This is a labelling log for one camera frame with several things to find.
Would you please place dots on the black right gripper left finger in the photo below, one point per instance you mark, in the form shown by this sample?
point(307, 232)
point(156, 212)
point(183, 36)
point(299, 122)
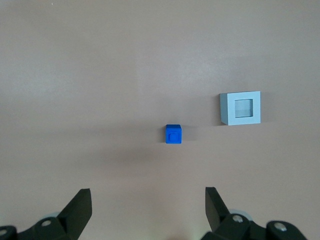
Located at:
point(67, 220)

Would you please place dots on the gray square base block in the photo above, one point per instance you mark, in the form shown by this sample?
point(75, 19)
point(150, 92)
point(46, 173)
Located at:
point(240, 108)

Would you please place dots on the small blue cube part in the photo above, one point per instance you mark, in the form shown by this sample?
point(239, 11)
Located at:
point(173, 134)

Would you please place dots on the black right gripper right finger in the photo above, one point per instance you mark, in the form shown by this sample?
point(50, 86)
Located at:
point(230, 225)

